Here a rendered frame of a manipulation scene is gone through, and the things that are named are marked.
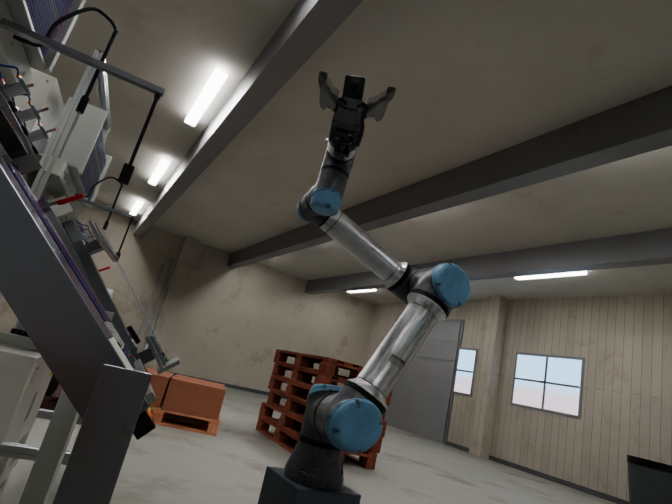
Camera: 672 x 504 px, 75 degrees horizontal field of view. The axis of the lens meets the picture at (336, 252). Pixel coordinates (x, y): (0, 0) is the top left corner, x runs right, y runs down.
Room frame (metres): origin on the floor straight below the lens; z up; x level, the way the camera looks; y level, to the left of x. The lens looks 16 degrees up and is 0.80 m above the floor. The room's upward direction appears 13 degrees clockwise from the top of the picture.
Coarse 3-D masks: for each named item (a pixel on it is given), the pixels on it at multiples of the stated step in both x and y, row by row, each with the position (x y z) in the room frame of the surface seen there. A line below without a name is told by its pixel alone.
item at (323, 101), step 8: (320, 72) 0.73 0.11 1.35; (320, 80) 0.75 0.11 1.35; (328, 80) 0.76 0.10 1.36; (320, 88) 0.77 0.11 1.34; (328, 88) 0.77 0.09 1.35; (336, 88) 0.79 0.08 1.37; (320, 96) 0.77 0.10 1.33; (328, 96) 0.79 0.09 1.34; (336, 96) 0.79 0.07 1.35; (320, 104) 0.77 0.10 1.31; (328, 104) 0.80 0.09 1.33
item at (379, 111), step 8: (392, 88) 0.74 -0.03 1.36; (376, 96) 0.79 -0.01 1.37; (384, 96) 0.76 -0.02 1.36; (392, 96) 0.76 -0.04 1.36; (368, 104) 0.80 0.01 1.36; (376, 104) 0.79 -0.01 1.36; (384, 104) 0.78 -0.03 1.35; (368, 112) 0.81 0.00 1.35; (376, 112) 0.79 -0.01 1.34; (384, 112) 0.78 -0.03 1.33; (376, 120) 0.79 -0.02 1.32
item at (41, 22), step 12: (36, 0) 0.83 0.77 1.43; (48, 0) 0.87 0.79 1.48; (60, 0) 0.93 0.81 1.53; (72, 0) 0.99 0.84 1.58; (36, 12) 0.85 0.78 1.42; (48, 12) 0.90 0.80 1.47; (60, 12) 0.96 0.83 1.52; (36, 24) 0.88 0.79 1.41; (48, 24) 0.93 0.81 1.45; (60, 24) 0.99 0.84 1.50; (48, 48) 0.99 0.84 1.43
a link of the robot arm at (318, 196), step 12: (324, 168) 1.00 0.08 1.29; (336, 168) 0.99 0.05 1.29; (324, 180) 1.00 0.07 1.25; (336, 180) 0.99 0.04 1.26; (312, 192) 1.04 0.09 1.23; (324, 192) 0.99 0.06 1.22; (336, 192) 1.00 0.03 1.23; (312, 204) 1.01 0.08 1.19; (324, 204) 1.00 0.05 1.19; (336, 204) 1.01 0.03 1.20
